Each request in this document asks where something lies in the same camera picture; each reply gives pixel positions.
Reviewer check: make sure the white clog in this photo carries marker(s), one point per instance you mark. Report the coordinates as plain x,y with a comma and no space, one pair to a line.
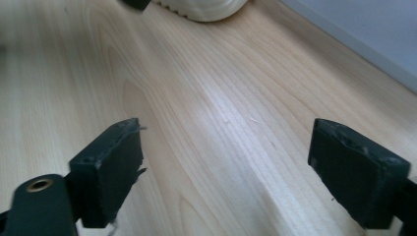
203,9

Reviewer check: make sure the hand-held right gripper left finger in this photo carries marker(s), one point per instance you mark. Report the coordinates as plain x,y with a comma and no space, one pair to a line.
105,170

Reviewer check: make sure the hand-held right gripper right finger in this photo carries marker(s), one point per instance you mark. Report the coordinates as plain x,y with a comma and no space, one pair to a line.
357,173

